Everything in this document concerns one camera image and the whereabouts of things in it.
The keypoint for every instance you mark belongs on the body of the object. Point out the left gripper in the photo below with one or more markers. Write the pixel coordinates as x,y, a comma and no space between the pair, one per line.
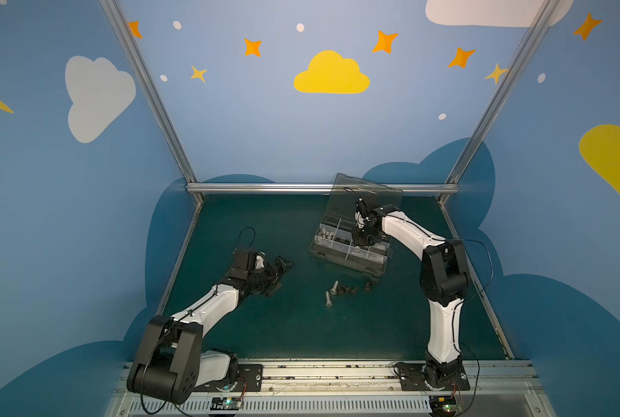
271,271

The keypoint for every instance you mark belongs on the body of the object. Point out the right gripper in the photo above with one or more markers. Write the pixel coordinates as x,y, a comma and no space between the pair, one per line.
362,229

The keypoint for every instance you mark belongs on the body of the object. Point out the silver wing nut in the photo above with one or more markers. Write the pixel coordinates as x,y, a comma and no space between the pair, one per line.
326,233

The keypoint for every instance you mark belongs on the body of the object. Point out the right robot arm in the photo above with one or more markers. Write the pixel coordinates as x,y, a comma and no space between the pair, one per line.
444,280

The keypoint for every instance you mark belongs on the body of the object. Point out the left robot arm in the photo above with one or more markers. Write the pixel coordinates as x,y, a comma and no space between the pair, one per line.
170,362

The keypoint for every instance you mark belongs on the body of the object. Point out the clear plastic organizer box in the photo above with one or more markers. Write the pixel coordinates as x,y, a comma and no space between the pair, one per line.
348,233

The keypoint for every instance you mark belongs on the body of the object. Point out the left circuit board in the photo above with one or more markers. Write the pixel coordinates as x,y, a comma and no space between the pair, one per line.
224,404

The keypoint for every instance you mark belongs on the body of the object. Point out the circuit board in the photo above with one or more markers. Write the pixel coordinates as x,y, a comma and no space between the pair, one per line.
444,407
224,404

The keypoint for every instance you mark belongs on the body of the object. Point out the right circuit board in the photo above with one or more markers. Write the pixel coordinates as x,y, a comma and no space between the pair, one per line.
444,407

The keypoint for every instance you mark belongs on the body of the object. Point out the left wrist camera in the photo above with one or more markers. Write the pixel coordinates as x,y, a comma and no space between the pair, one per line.
245,263

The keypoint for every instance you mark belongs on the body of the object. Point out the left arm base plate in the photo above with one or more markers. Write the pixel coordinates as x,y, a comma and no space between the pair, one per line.
248,377

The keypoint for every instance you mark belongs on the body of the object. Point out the rear aluminium frame bar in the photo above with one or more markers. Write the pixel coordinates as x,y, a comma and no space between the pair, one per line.
315,188

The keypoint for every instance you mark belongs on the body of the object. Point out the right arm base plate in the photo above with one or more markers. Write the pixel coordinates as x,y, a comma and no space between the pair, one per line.
431,376

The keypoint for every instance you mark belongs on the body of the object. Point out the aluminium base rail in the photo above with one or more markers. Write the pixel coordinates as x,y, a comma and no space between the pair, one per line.
298,387

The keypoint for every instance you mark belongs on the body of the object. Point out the right aluminium frame post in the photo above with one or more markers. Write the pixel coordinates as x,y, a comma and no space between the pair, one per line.
540,25

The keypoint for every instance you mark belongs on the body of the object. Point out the aluminium frame post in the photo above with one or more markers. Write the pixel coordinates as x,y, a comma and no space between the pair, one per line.
540,25
120,25

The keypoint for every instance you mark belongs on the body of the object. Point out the left aluminium frame post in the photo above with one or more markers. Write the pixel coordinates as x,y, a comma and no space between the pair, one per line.
120,25

